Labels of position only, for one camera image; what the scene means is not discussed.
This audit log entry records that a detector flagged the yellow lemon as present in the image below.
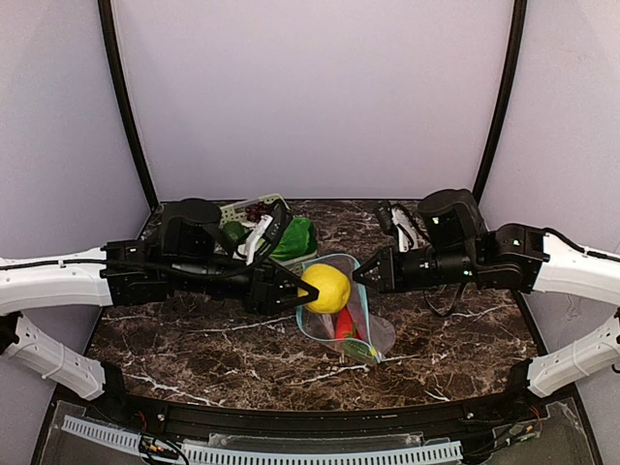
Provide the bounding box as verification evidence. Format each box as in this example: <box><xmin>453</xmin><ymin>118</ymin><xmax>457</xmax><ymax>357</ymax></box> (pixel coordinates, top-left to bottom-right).
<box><xmin>301</xmin><ymin>263</ymin><xmax>352</xmax><ymax>315</ymax></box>

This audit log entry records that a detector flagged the clear zip top bag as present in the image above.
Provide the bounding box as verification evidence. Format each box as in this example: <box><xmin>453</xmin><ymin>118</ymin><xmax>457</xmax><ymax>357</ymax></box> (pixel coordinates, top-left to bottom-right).
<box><xmin>296</xmin><ymin>253</ymin><xmax>395</xmax><ymax>366</ymax></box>

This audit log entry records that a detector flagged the orange red chili pepper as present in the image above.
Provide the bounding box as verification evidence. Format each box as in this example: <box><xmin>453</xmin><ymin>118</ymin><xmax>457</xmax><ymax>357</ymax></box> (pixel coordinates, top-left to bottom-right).
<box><xmin>334</xmin><ymin>307</ymin><xmax>358</xmax><ymax>339</ymax></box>

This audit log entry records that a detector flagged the green avocado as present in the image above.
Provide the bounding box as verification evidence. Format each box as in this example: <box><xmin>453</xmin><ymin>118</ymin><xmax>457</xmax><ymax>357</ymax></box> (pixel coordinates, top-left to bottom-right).
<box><xmin>222</xmin><ymin>221</ymin><xmax>248</xmax><ymax>243</ymax></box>

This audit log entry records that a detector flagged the dark red grapes bunch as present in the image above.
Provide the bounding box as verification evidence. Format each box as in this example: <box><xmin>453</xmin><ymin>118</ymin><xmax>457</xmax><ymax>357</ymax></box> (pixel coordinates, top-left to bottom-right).
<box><xmin>245</xmin><ymin>201</ymin><xmax>270</xmax><ymax>218</ymax></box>

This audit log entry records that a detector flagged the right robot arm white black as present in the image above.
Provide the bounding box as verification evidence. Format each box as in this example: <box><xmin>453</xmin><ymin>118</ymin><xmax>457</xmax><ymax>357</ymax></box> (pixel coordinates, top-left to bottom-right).
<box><xmin>353</xmin><ymin>189</ymin><xmax>619</xmax><ymax>398</ymax></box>

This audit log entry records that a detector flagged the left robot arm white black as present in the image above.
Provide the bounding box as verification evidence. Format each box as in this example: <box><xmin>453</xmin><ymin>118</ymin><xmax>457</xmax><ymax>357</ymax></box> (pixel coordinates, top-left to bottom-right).
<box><xmin>1</xmin><ymin>199</ymin><xmax>319</xmax><ymax>403</ymax></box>

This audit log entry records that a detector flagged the green bok choy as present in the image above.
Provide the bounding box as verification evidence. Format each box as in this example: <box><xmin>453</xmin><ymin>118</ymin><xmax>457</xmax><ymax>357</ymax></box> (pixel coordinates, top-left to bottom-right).
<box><xmin>270</xmin><ymin>217</ymin><xmax>318</xmax><ymax>261</ymax></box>

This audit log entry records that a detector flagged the beige plastic basket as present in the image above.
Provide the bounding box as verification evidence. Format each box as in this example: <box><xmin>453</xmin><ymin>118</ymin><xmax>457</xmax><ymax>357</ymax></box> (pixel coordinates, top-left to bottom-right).
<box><xmin>220</xmin><ymin>193</ymin><xmax>288</xmax><ymax>228</ymax></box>

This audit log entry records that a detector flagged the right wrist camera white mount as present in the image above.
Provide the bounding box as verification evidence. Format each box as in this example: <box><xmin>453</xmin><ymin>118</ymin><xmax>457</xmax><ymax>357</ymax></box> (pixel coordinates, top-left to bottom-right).
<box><xmin>373</xmin><ymin>201</ymin><xmax>428</xmax><ymax>253</ymax></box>

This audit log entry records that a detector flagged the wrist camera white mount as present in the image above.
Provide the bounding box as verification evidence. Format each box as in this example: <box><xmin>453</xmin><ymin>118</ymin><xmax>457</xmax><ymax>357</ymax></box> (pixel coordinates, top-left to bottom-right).
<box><xmin>241</xmin><ymin>200</ymin><xmax>293</xmax><ymax>265</ymax></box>
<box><xmin>373</xmin><ymin>201</ymin><xmax>428</xmax><ymax>253</ymax></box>

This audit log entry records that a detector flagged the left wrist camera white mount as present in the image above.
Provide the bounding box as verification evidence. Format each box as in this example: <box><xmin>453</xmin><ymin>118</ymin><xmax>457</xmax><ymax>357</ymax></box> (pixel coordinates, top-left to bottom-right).
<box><xmin>241</xmin><ymin>200</ymin><xmax>293</xmax><ymax>265</ymax></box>

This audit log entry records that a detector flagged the black curved front rail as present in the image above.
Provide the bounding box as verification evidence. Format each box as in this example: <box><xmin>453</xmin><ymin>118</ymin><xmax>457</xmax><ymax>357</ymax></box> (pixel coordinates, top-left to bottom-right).
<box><xmin>86</xmin><ymin>394</ymin><xmax>537</xmax><ymax>448</ymax></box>

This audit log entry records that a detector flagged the right black frame post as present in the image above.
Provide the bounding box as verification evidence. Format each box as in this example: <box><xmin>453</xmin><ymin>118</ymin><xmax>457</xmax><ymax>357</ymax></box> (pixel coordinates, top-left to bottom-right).
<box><xmin>473</xmin><ymin>0</ymin><xmax>528</xmax><ymax>203</ymax></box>

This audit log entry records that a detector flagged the black frame post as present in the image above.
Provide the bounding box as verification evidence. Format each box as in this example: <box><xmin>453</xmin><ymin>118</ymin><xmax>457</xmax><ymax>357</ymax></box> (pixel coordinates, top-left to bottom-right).
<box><xmin>97</xmin><ymin>0</ymin><xmax>159</xmax><ymax>211</ymax></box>
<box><xmin>473</xmin><ymin>0</ymin><xmax>528</xmax><ymax>203</ymax></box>

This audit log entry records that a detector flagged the white slotted cable duct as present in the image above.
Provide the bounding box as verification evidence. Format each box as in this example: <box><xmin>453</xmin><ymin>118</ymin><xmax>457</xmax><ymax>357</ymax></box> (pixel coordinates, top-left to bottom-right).
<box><xmin>61</xmin><ymin>415</ymin><xmax>463</xmax><ymax>464</ymax></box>

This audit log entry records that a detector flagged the left black frame post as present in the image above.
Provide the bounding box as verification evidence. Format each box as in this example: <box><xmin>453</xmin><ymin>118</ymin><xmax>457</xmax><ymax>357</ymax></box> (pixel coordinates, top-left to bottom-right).
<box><xmin>97</xmin><ymin>0</ymin><xmax>159</xmax><ymax>211</ymax></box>

